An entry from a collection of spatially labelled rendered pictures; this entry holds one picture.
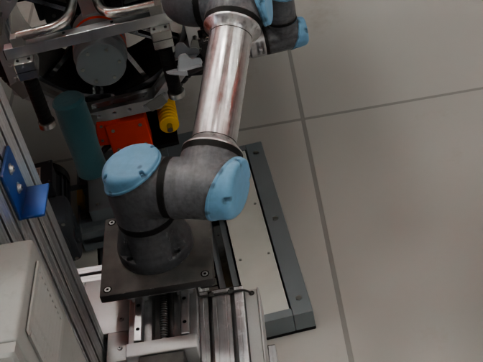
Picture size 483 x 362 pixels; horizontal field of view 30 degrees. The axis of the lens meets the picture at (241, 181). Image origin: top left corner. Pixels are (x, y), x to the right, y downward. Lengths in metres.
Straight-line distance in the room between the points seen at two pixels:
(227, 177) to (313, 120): 1.83
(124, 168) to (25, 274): 0.47
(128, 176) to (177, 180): 0.09
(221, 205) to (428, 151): 1.70
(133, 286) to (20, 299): 0.57
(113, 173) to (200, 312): 0.33
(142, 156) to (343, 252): 1.32
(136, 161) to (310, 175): 1.57
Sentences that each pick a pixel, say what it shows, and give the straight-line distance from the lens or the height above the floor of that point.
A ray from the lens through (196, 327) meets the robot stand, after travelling 1.73.
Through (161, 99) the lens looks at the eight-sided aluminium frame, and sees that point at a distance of 2.58.
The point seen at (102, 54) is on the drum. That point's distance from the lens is 2.33.
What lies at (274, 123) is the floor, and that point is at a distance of 3.42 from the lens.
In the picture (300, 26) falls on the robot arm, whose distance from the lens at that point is 2.27.
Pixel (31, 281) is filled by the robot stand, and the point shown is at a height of 1.21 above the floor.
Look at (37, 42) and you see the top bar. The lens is 2.26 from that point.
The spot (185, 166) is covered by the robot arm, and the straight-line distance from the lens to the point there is 1.63.
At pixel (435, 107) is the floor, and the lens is 3.41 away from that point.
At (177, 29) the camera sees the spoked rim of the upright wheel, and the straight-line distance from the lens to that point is 2.64.
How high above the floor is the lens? 2.05
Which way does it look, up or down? 40 degrees down
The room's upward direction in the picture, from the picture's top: 12 degrees counter-clockwise
